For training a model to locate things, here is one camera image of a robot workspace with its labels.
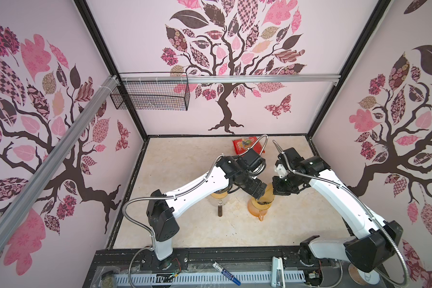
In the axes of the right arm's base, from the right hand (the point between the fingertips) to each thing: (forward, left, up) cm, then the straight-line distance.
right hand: (273, 190), depth 76 cm
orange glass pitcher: (-6, +5, -12) cm, 14 cm away
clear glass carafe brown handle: (-3, +24, -7) cm, 25 cm away
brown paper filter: (-2, +2, -1) cm, 3 cm away
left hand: (-1, +9, +2) cm, 9 cm away
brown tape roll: (-30, -29, -12) cm, 44 cm away
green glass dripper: (-3, +4, -9) cm, 10 cm away
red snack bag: (+38, +9, -13) cm, 41 cm away
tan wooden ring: (+1, +23, -7) cm, 25 cm away
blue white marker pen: (-29, +20, -15) cm, 38 cm away
